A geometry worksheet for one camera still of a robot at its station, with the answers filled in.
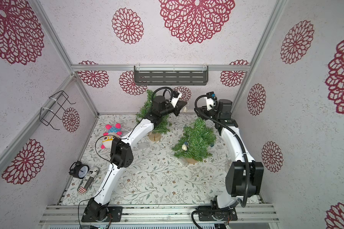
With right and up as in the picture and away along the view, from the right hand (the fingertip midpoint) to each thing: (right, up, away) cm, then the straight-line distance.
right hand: (198, 106), depth 82 cm
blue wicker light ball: (-7, -21, -4) cm, 23 cm away
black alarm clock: (-68, -37, 0) cm, 78 cm away
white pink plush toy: (-57, -16, +20) cm, 63 cm away
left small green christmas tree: (-20, -12, +4) cm, 23 cm away
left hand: (-5, +3, +6) cm, 8 cm away
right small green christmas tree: (-2, -18, -10) cm, 21 cm away
